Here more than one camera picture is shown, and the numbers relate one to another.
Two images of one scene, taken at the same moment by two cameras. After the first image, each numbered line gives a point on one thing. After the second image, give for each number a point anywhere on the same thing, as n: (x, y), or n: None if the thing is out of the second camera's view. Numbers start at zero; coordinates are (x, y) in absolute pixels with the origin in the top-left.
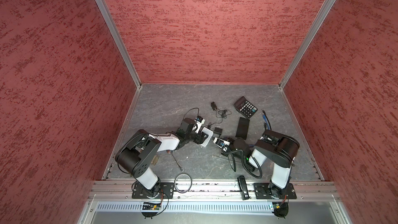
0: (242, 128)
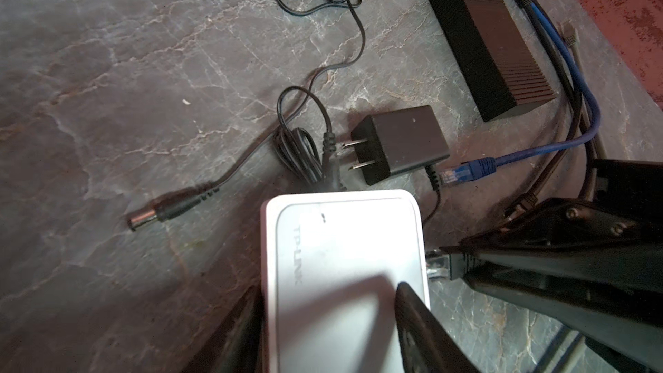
0: (486, 42)
